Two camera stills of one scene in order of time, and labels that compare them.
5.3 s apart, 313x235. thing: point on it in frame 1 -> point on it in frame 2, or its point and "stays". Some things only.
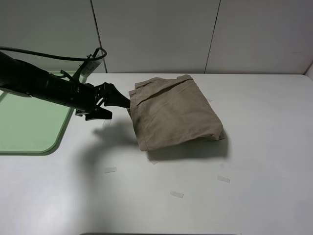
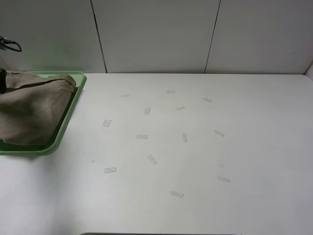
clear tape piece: (107, 122) stays
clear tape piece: (179, 195) stays
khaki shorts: (172, 112) -> (33, 106)
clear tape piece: (221, 178) stays
